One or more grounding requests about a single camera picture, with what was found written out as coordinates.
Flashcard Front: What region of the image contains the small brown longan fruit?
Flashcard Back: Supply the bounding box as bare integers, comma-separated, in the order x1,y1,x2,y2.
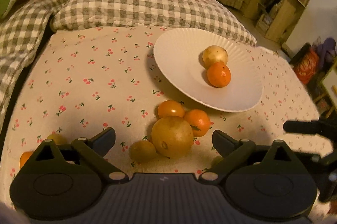
129,141,156,163

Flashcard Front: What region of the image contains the large yellow-brown round fruit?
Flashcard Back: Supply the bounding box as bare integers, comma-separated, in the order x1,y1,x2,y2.
151,116,194,159

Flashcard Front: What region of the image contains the white cabinet with drawers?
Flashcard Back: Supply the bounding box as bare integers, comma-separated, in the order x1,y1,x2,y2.
314,61,336,119

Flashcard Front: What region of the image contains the small yellow-green fruit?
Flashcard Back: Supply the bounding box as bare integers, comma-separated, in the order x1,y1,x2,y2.
47,134,68,145

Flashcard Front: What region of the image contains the orange tangerine with stem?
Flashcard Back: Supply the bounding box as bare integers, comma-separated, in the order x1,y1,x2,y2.
183,109,211,137

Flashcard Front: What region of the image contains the orange printed bag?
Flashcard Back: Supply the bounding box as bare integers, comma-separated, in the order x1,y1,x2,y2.
294,48,319,85

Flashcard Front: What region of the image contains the small orange fruit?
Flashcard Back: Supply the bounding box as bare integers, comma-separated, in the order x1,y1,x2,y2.
19,151,33,168

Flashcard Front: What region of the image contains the cherry print white cloth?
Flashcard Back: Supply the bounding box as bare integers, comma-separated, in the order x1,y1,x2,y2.
1,27,332,205

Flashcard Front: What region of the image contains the purple cloth item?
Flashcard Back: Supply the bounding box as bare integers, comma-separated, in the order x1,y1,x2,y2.
316,37,336,66

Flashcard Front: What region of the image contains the orange cherry tomato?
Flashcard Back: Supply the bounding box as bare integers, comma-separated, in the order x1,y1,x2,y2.
157,100,185,118

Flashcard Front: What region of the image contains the orange tangerine on plate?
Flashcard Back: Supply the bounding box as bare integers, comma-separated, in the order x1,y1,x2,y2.
207,61,231,88

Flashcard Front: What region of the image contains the pale yellow round fruit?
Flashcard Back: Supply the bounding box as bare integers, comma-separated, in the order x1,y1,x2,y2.
202,45,229,68

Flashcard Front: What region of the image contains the white fluted paper plate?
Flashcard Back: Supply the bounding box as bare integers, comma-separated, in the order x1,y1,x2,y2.
153,28,263,113

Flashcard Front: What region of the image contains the grey white checkered quilt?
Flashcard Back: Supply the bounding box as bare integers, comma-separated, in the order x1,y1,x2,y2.
1,0,257,137

